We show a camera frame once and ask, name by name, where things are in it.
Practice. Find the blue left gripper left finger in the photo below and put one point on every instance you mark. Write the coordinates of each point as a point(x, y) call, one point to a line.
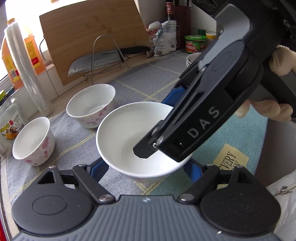
point(97, 169)

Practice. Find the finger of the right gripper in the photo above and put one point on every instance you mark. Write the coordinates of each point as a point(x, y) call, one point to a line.
point(145, 147)

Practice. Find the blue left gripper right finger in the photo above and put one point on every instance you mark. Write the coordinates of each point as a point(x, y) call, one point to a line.
point(193, 169)

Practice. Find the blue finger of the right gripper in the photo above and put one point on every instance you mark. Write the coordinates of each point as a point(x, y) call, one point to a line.
point(174, 95)

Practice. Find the large white bowl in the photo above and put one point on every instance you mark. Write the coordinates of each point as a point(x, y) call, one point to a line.
point(122, 129)

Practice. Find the small floral white bowl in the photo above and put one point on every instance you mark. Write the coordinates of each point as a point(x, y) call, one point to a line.
point(35, 143)

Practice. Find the gloved right hand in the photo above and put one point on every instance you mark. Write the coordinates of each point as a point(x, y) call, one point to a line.
point(281, 63)

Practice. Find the yellow lid spice jar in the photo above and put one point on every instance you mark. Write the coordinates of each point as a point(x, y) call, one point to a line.
point(211, 37)

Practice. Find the top white floral plate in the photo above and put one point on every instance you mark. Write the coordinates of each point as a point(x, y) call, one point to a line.
point(191, 58)

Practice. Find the green lid sauce jar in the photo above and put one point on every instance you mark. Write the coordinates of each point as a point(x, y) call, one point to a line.
point(195, 43)

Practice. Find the green cap small bottle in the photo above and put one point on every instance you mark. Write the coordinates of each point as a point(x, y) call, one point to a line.
point(201, 32)

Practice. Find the white seasoning bag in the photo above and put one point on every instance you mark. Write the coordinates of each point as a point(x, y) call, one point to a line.
point(165, 40)

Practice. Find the teal dish cloth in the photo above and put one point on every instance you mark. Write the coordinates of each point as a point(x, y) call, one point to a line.
point(242, 137)

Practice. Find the grey checked table cloth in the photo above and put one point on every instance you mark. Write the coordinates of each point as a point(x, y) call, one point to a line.
point(75, 144)

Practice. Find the red white salt bag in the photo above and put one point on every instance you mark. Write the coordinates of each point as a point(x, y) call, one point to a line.
point(152, 30)

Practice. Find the dark red knife block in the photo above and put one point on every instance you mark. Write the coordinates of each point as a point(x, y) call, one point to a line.
point(183, 17)

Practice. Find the dark soy sauce bottle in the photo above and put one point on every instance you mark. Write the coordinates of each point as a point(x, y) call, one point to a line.
point(171, 17)

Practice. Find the bamboo cutting board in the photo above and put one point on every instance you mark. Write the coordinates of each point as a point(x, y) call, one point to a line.
point(78, 29)

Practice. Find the orange oil bottle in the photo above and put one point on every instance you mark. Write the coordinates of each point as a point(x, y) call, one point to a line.
point(34, 55)

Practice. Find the stack of plastic cups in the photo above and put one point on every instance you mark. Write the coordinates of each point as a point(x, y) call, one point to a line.
point(25, 68)

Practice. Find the kitchen knife black handle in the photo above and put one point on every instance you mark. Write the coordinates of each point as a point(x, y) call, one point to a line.
point(102, 59)

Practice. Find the metal wire board stand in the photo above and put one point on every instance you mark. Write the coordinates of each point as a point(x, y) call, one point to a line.
point(93, 51)

